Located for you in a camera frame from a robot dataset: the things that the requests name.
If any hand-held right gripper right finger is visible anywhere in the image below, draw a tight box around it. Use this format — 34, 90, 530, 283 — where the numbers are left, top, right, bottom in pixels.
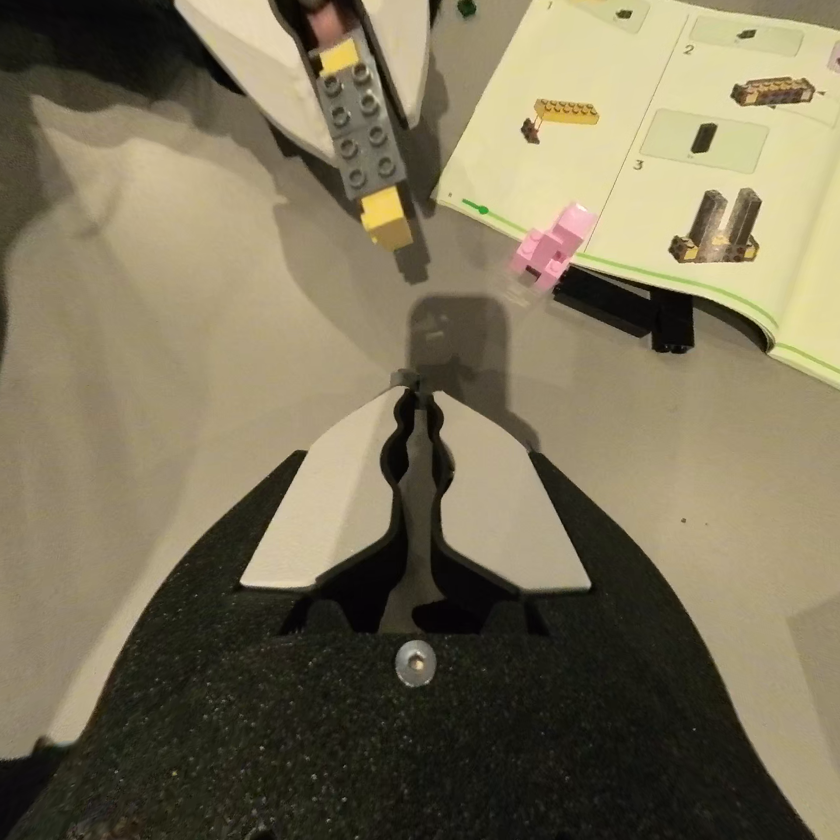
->
416, 386, 593, 598

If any person's left hand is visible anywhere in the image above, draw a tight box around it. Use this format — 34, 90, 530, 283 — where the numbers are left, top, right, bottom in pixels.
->
303, 0, 357, 44

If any pink toy brick pig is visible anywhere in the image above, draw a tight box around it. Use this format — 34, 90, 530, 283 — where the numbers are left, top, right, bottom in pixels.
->
508, 200, 598, 293

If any toy brick instruction booklet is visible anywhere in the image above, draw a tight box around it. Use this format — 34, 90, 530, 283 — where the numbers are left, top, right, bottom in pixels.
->
433, 0, 840, 388

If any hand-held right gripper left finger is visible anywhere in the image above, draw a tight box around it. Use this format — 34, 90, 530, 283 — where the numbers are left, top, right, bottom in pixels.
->
239, 386, 414, 592

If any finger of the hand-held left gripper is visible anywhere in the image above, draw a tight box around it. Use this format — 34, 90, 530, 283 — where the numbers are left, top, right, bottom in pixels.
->
175, 0, 341, 166
356, 0, 433, 131

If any dark grey toy brick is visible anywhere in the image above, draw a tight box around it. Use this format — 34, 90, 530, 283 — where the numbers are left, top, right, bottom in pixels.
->
318, 36, 417, 253

